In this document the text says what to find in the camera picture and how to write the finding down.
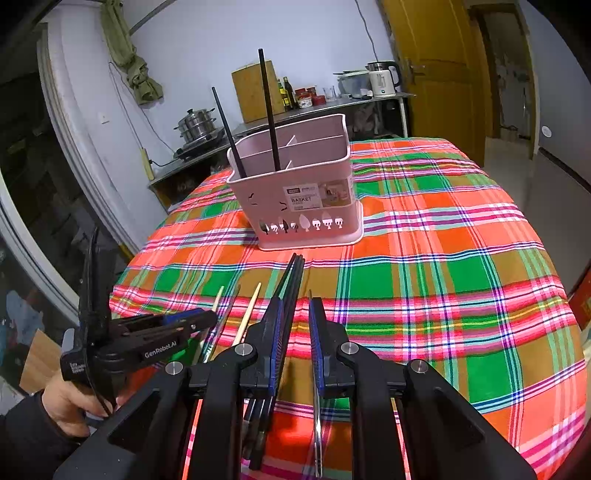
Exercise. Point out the low steel kitchen table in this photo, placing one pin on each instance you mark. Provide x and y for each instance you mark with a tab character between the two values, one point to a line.
175	175

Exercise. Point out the green knotted curtain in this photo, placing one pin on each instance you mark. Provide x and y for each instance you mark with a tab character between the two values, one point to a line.
131	60

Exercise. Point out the person's left forearm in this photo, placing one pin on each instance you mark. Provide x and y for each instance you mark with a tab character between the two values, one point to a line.
27	443

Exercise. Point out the steel steamer pot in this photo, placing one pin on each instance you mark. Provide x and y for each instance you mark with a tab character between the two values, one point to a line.
196	124

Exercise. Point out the wooden chopstick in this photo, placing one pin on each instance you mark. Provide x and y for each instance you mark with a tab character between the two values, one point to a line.
247	314
218	299

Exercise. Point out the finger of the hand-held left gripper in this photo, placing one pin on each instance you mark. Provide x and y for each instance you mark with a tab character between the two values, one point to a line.
157	350
184	317

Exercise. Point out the wooden chopsticks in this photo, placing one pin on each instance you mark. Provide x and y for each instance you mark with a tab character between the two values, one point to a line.
228	309

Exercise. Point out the bamboo cutting board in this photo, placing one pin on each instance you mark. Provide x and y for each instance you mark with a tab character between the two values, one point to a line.
251	92

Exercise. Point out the pink plastic utensil basket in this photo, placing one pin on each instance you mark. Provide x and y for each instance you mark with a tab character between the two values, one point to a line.
304	198

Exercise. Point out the clear glass cup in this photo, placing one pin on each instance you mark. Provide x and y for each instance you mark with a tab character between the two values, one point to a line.
329	94

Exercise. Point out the black induction cooker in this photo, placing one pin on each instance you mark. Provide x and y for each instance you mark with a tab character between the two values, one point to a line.
198	147

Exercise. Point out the person's left hand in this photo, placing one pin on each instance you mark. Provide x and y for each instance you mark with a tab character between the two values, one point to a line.
69	406

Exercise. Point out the red cardboard box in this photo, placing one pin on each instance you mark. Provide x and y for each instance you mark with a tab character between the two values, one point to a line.
582	300

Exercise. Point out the silver metal utensil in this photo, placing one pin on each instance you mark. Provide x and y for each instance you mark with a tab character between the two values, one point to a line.
317	429

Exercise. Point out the tall steel kitchen table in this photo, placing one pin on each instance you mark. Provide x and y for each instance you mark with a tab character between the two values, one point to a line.
351	104

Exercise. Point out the white wall switch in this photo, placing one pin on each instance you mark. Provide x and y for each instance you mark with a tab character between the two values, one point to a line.
105	118

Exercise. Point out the beige power strip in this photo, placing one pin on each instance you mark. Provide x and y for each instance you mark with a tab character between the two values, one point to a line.
147	164

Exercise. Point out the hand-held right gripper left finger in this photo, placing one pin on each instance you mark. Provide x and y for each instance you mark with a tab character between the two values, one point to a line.
276	346

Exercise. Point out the grey refrigerator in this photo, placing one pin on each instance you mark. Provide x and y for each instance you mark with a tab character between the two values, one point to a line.
563	92

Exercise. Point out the small red tin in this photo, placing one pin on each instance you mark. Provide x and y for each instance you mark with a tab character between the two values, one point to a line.
319	99

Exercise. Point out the yellow wooden door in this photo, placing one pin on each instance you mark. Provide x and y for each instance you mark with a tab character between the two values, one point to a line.
438	69

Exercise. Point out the red lid jar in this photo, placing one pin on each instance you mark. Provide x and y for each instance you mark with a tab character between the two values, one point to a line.
303	99

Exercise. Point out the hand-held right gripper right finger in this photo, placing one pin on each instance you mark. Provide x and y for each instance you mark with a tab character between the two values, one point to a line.
316	346

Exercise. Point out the colourful plaid tablecloth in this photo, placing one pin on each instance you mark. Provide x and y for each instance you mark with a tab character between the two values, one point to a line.
415	277

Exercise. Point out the green oil bottle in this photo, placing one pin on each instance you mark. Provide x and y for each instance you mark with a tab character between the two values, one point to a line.
281	99

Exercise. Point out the dark oil bottle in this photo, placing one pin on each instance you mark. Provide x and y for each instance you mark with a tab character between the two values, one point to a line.
289	94

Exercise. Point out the white electric kettle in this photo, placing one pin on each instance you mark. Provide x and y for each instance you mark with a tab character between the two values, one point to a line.
381	83

